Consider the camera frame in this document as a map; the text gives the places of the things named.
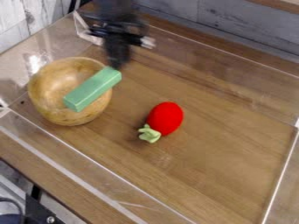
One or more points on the green rectangular block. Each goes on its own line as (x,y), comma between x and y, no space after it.
(91,89)

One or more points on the clear acrylic tray enclosure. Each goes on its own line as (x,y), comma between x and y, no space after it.
(212,173)

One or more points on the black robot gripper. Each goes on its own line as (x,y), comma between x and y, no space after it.
(118,20)

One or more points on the red plush strawberry toy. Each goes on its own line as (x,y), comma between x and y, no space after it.
(162,122)

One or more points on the brown wooden bowl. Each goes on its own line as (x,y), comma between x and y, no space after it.
(53,81)

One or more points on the black clamp with cable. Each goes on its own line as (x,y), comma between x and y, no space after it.
(21,207)

